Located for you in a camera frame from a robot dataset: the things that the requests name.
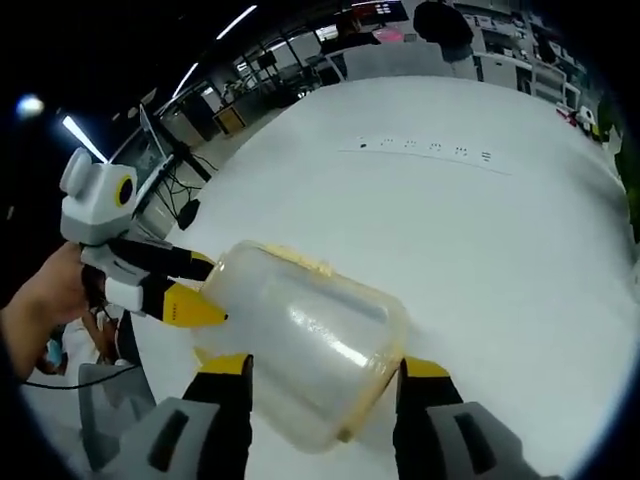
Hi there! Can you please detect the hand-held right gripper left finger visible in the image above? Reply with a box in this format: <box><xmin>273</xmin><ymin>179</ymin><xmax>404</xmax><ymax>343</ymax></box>
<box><xmin>87</xmin><ymin>352</ymin><xmax>254</xmax><ymax>480</ymax></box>

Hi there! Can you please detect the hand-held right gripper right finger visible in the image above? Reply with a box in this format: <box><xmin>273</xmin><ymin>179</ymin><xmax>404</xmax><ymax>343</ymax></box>
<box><xmin>392</xmin><ymin>357</ymin><xmax>566</xmax><ymax>480</ymax></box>

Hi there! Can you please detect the clear plastic food container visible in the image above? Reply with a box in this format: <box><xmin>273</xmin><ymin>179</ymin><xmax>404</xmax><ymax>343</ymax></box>
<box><xmin>192</xmin><ymin>239</ymin><xmax>409</xmax><ymax>456</ymax></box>

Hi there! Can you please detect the person's left hand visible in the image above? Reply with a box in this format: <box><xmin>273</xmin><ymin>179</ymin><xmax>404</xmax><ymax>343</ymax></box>
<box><xmin>0</xmin><ymin>242</ymin><xmax>96</xmax><ymax>386</ymax></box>

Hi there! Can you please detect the black power adapter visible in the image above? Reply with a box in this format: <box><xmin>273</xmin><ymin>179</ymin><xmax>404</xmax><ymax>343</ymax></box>
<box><xmin>177</xmin><ymin>198</ymin><xmax>202</xmax><ymax>232</ymax></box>

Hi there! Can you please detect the open silver laptop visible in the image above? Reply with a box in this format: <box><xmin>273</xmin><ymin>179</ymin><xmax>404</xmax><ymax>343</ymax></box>
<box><xmin>112</xmin><ymin>102</ymin><xmax>176</xmax><ymax>201</ymax></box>

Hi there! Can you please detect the grey mesh office chair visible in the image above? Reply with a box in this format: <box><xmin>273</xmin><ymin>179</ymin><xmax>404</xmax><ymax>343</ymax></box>
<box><xmin>77</xmin><ymin>362</ymin><xmax>157</xmax><ymax>474</ymax></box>

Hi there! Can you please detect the yellow-edged cabinet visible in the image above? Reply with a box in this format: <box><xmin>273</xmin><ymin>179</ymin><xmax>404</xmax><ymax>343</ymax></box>
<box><xmin>213</xmin><ymin>103</ymin><xmax>247</xmax><ymax>136</ymax></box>

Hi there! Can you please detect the table socket strip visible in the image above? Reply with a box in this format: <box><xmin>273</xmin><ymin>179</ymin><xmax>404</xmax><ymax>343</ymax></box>
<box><xmin>338</xmin><ymin>132</ymin><xmax>515</xmax><ymax>177</ymax></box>

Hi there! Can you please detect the green plant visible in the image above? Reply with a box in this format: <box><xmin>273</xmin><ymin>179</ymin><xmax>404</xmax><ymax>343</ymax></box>
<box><xmin>597</xmin><ymin>89</ymin><xmax>640</xmax><ymax>201</ymax></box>

